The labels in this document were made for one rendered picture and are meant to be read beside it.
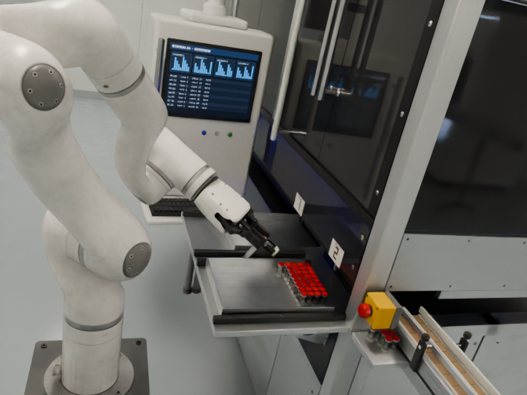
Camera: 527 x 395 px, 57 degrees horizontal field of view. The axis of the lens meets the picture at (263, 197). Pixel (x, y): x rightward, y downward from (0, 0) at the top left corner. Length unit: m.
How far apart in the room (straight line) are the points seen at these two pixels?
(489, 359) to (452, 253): 0.54
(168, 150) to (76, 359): 0.47
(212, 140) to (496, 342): 1.34
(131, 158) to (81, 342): 0.39
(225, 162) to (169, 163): 1.17
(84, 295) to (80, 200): 0.24
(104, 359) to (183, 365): 1.41
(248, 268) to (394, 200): 0.57
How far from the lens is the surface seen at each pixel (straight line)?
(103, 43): 0.79
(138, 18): 6.56
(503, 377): 2.02
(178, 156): 1.03
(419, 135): 1.23
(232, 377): 2.48
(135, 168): 0.96
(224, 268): 1.57
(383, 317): 1.34
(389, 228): 1.30
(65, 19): 0.77
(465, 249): 1.49
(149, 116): 0.90
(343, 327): 1.46
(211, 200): 1.00
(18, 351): 2.58
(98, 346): 1.07
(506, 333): 1.85
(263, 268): 1.61
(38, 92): 0.66
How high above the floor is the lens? 1.72
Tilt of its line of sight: 23 degrees down
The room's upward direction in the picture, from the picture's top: 12 degrees clockwise
